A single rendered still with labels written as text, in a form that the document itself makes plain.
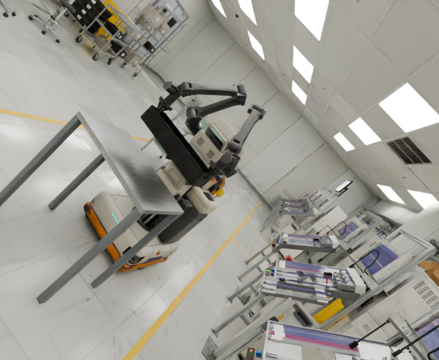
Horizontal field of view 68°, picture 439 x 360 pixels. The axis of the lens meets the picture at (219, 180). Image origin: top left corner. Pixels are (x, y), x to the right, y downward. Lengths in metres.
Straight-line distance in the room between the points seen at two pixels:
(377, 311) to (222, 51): 10.80
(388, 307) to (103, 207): 2.41
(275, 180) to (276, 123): 1.99
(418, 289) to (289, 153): 8.99
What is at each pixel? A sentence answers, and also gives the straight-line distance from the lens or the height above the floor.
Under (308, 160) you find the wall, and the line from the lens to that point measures 11.66.
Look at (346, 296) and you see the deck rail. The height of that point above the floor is 1.12.
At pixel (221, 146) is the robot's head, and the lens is 2.25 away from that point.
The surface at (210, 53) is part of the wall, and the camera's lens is 12.70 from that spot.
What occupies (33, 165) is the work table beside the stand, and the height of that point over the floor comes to 0.38.
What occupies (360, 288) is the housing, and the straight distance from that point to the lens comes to 3.07.
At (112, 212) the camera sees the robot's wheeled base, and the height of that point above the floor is 0.26.
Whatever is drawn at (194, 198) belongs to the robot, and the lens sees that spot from 2.59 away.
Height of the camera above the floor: 1.45
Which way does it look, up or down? 11 degrees down
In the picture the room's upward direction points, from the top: 49 degrees clockwise
